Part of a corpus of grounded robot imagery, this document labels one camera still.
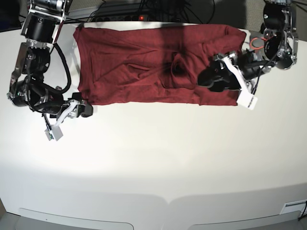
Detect white label plate on table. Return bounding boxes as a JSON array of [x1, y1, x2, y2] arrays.
[[280, 200, 307, 215]]

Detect dark red long-sleeve shirt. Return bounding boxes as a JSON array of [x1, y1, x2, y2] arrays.
[[73, 24, 246, 106]]

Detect black power strip red switch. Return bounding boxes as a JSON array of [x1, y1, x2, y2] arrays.
[[90, 14, 149, 22]]

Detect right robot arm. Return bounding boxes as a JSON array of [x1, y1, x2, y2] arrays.
[[7, 0, 94, 119]]

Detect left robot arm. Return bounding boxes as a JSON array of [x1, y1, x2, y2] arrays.
[[197, 0, 298, 94]]

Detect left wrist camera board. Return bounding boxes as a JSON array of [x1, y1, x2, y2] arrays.
[[236, 91, 258, 110]]

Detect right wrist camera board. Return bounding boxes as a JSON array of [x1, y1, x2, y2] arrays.
[[45, 126, 63, 141]]

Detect black cable at table corner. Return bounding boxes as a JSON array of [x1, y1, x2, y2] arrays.
[[297, 200, 307, 221]]

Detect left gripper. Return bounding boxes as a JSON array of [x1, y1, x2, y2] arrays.
[[197, 51, 271, 92]]

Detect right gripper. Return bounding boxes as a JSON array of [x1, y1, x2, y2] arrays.
[[6, 80, 94, 120]]

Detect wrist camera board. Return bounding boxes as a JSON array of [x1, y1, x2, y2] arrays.
[[236, 91, 258, 110], [45, 126, 63, 141]]

